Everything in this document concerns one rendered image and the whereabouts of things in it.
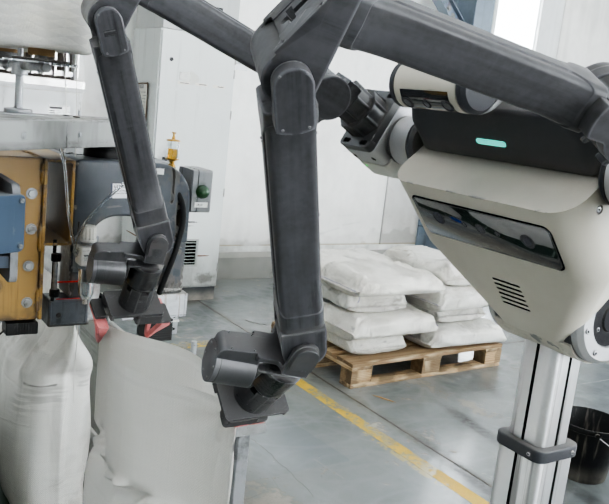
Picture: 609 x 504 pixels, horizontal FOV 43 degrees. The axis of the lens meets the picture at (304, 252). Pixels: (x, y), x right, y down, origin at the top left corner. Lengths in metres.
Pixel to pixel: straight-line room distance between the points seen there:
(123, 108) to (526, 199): 0.63
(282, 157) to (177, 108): 4.55
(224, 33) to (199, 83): 4.13
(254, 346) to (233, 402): 0.13
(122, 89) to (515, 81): 0.65
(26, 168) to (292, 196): 0.79
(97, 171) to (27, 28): 0.35
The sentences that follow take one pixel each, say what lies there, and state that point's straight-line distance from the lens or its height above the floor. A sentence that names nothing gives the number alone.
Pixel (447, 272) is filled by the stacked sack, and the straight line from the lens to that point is 4.69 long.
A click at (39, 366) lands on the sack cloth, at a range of 1.91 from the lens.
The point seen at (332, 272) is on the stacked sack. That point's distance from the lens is 4.31.
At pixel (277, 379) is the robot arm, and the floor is 1.14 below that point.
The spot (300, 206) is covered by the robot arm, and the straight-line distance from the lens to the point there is 0.84.
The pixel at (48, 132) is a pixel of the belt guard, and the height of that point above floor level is 1.39.
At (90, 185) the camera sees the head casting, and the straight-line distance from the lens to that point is 1.55.
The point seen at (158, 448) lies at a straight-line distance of 1.31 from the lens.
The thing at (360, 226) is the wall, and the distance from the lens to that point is 7.04.
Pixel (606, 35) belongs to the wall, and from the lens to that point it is 9.15.
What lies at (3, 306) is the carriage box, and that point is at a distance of 1.57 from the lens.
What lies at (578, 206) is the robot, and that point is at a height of 1.40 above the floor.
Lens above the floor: 1.49
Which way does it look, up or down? 11 degrees down
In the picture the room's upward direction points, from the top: 6 degrees clockwise
